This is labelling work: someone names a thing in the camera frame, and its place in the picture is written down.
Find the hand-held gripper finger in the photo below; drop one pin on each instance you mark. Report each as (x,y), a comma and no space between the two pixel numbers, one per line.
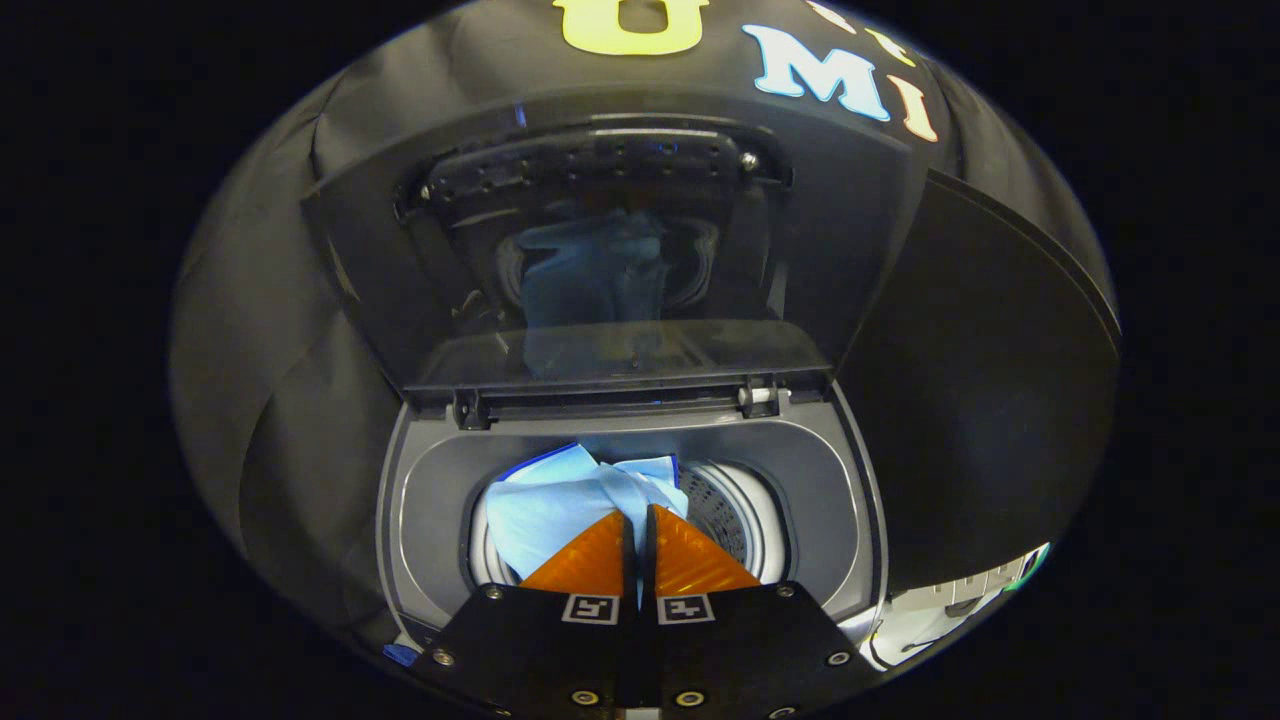
(651,560)
(627,565)

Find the light blue polo shirt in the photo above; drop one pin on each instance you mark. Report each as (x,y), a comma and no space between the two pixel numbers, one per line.
(545,520)

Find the dark glass washing machine lid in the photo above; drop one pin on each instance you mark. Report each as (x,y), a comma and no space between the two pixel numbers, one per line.
(400,250)

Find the white flat panel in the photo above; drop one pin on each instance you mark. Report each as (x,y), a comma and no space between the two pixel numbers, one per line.
(920,630)

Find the grey and beige cabinet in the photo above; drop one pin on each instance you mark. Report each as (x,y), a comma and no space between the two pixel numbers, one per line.
(980,400)

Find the black backdrop cloth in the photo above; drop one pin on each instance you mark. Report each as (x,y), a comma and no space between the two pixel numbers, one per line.
(260,330)

